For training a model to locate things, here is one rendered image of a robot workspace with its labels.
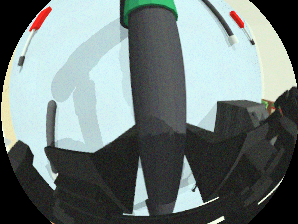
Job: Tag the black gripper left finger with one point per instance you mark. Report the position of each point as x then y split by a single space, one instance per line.
113 167

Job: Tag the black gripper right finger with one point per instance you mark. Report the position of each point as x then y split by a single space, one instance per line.
212 157

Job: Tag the green cup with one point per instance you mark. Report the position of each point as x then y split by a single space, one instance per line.
131 5

